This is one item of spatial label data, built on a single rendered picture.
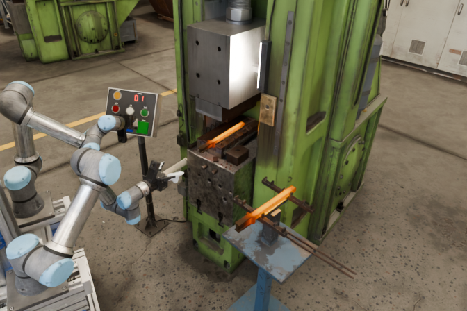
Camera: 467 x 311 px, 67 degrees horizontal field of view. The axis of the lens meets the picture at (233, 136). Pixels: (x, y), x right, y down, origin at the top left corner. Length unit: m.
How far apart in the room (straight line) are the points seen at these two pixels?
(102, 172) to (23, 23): 5.52
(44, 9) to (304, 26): 5.41
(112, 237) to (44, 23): 4.46
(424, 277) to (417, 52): 4.66
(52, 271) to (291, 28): 1.41
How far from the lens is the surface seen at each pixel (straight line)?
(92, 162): 1.53
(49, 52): 6.76
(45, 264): 1.55
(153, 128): 2.28
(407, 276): 2.99
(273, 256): 1.83
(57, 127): 1.83
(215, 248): 2.62
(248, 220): 1.61
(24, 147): 2.07
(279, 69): 1.82
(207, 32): 1.87
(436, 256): 3.23
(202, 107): 2.05
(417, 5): 6.90
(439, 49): 6.89
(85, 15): 6.69
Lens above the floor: 2.14
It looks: 31 degrees down
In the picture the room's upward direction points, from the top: 2 degrees clockwise
